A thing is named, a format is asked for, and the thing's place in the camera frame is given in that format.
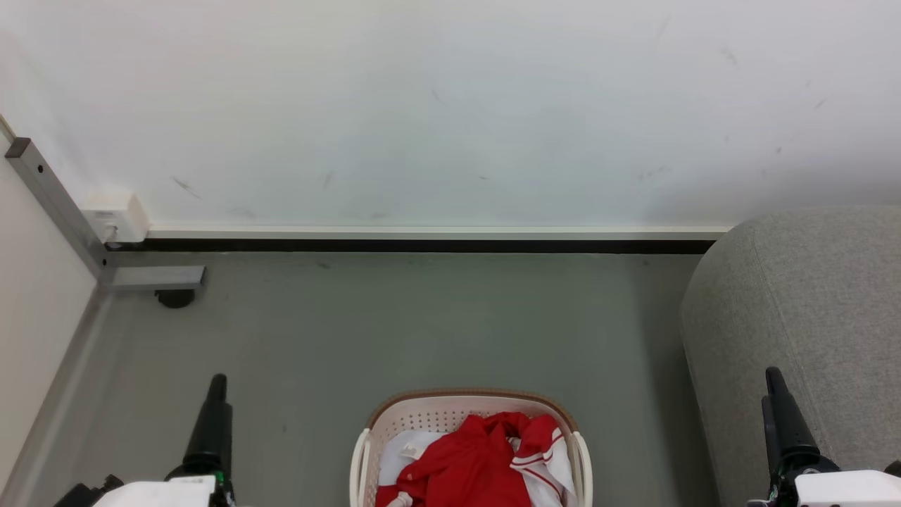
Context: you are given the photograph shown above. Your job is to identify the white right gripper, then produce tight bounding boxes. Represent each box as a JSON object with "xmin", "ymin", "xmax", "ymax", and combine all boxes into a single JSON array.
[{"xmin": 746, "ymin": 366, "xmax": 901, "ymax": 507}]

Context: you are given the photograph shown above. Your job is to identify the red garment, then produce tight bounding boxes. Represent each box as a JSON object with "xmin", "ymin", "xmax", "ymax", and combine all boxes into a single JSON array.
[{"xmin": 375, "ymin": 412, "xmax": 572, "ymax": 507}]

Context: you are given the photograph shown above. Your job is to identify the beige partition panel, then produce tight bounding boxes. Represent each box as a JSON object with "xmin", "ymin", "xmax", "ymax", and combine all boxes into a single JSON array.
[{"xmin": 0, "ymin": 116, "xmax": 99, "ymax": 487}]

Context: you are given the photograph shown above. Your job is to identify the white plastic laundry basket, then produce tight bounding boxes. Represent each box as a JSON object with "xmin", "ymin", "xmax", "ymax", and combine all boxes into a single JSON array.
[{"xmin": 350, "ymin": 388, "xmax": 594, "ymax": 507}]

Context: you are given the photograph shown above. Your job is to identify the grey fabric sofa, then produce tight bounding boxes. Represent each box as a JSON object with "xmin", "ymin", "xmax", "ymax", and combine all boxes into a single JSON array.
[{"xmin": 680, "ymin": 206, "xmax": 901, "ymax": 507}]

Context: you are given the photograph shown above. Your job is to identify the white and black skirting board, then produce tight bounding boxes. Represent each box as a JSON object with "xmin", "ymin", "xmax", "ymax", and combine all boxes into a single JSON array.
[{"xmin": 106, "ymin": 225, "xmax": 731, "ymax": 255}]

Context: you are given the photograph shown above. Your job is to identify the white wall socket box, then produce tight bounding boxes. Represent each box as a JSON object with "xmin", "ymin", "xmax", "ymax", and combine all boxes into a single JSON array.
[{"xmin": 81, "ymin": 192, "xmax": 151, "ymax": 244}]

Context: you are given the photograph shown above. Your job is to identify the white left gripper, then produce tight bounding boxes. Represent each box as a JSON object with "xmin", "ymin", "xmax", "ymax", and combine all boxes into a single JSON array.
[{"xmin": 53, "ymin": 374, "xmax": 237, "ymax": 507}]

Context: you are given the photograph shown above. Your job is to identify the white garment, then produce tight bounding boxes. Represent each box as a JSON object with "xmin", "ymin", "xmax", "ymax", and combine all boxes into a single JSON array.
[{"xmin": 379, "ymin": 430, "xmax": 451, "ymax": 487}]

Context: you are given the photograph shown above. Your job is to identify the grey metal frame profile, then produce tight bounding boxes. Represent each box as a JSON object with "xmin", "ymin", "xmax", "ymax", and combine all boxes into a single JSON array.
[{"xmin": 6, "ymin": 137, "xmax": 207, "ymax": 294}]

